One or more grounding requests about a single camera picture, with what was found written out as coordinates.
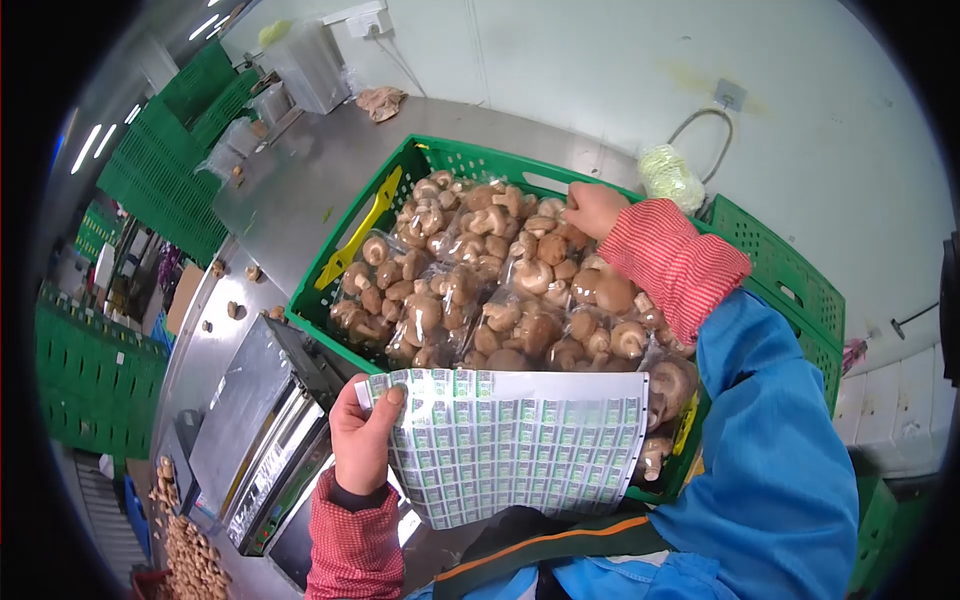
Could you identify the brown cardboard sheet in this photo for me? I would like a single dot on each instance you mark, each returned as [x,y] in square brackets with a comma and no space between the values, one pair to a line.
[184,298]

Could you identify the person's left thumb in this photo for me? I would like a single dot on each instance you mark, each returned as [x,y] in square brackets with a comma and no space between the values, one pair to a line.
[384,416]

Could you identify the person's right hand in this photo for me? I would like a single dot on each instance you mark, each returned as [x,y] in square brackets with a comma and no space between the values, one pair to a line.
[600,210]

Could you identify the crumpled brown cloth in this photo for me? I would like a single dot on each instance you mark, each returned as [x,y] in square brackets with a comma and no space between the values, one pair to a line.
[381,102]

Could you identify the stack of green crates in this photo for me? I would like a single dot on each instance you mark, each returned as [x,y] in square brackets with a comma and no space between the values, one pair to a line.
[176,150]

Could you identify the person's left hand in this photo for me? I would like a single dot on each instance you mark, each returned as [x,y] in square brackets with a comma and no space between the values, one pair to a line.
[358,450]

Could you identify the cabbage in white net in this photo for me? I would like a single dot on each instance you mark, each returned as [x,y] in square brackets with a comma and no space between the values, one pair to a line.
[670,178]

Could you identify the person's body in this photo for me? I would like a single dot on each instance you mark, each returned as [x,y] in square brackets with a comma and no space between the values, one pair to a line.
[675,555]

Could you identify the row of green crates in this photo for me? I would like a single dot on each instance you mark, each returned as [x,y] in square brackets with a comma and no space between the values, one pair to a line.
[90,375]

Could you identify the pile of bagged brown mushrooms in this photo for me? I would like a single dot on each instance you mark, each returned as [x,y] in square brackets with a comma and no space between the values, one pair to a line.
[465,285]

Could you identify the white foam boxes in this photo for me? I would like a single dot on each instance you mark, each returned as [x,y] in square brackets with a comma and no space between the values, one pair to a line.
[892,412]

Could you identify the heap of loose mushrooms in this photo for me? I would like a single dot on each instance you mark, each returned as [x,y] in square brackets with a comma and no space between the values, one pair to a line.
[191,551]

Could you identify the sheet of green white stickers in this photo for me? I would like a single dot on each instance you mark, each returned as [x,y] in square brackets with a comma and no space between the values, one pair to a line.
[517,450]

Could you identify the person's left index finger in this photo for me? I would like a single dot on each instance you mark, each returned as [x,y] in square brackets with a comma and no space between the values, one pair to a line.
[351,391]

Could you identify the clear plastic container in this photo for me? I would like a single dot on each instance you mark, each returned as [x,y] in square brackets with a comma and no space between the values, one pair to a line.
[304,67]

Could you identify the clear plastic bags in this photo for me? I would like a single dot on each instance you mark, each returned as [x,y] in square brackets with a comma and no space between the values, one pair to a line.
[229,146]

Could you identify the steel film wrapping machine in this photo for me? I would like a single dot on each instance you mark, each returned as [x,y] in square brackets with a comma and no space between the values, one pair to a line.
[255,427]

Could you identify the white wall socket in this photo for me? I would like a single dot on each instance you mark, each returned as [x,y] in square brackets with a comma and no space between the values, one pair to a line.
[367,22]

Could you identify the person's right fingers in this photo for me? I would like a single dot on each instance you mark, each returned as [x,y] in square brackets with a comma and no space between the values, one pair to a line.
[576,204]

